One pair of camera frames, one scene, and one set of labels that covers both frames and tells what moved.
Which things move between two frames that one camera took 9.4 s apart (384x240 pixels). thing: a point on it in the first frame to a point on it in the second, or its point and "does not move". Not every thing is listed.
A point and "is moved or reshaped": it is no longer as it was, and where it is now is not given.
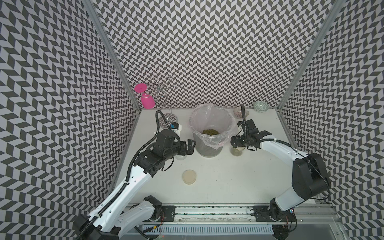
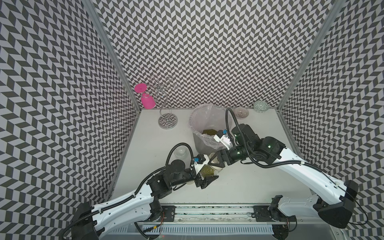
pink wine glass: (147, 101) does not move
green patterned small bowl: (260, 106) does not move
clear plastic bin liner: (214, 123) does not move
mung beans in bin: (211, 132) does not move
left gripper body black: (183, 151) to (198, 180)
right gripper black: (235, 141) to (221, 162)
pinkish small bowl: (238, 113) does not move
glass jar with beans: (237, 151) is moved or reshaped
